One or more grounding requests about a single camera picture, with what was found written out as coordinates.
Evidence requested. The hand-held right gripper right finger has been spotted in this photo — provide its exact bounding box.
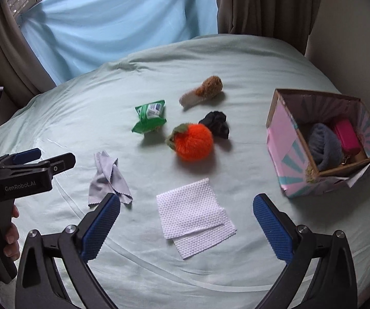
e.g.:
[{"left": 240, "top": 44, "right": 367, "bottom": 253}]
[{"left": 253, "top": 193, "right": 358, "bottom": 309}]

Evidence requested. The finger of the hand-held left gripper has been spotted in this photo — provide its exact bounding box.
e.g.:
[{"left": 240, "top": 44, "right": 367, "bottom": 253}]
[
  {"left": 11, "top": 148, "right": 42, "bottom": 164},
  {"left": 40, "top": 153, "right": 76, "bottom": 177}
]

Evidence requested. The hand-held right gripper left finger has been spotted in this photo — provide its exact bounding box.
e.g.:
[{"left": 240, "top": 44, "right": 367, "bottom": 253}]
[{"left": 15, "top": 192, "right": 121, "bottom": 309}]

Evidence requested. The grey microfibre cloth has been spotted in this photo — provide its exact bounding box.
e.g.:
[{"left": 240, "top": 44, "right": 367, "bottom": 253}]
[{"left": 88, "top": 150, "right": 133, "bottom": 207}]

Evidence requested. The white paper towel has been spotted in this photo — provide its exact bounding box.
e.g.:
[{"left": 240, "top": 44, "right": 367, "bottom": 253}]
[{"left": 156, "top": 177, "right": 237, "bottom": 260}]

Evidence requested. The pink patterned cardboard box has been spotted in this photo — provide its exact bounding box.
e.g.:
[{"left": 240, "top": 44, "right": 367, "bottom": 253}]
[{"left": 265, "top": 88, "right": 370, "bottom": 198}]

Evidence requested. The green snack packet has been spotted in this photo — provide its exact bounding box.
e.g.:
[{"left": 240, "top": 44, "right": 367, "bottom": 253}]
[{"left": 131, "top": 100, "right": 167, "bottom": 134}]

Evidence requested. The orange plush pumpkin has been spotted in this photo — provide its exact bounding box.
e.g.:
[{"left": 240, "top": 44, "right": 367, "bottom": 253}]
[{"left": 166, "top": 123, "right": 214, "bottom": 162}]

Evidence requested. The black scrunchie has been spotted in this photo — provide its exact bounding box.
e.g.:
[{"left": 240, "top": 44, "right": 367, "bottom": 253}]
[{"left": 198, "top": 111, "right": 230, "bottom": 140}]

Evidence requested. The brown plush drumstick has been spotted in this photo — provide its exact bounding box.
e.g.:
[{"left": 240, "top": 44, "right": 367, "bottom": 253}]
[{"left": 179, "top": 75, "right": 223, "bottom": 109}]

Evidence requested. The grey knitted hat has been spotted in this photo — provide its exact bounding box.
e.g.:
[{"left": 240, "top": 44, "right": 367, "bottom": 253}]
[{"left": 307, "top": 123, "right": 343, "bottom": 170}]

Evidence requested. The beige curtain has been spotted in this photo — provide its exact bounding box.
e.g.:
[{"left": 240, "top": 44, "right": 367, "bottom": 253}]
[
  {"left": 0, "top": 0, "right": 57, "bottom": 99},
  {"left": 212, "top": 0, "right": 321, "bottom": 57}
]

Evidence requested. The pink pouch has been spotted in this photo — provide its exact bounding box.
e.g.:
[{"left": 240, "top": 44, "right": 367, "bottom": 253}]
[{"left": 332, "top": 119, "right": 362, "bottom": 155}]

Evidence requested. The light blue curtain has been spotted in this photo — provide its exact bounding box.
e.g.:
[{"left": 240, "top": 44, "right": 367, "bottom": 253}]
[{"left": 18, "top": 0, "right": 219, "bottom": 86}]

